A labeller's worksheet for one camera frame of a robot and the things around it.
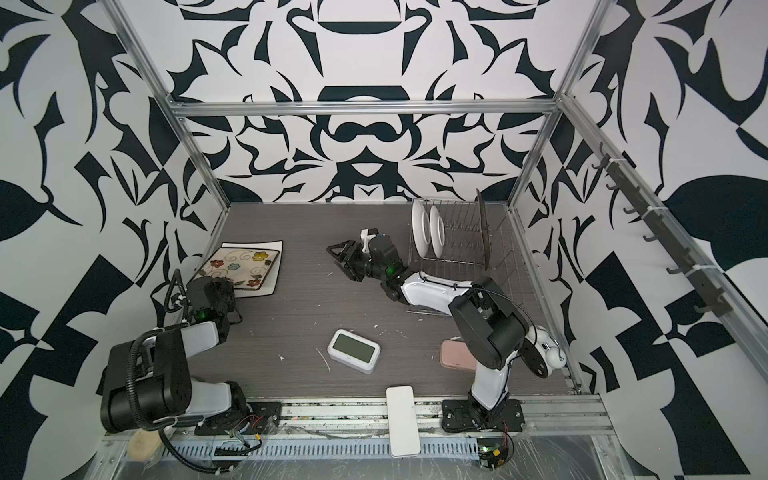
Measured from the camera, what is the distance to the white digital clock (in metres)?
0.81

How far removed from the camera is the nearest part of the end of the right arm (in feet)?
2.28

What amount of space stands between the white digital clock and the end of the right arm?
0.55ft
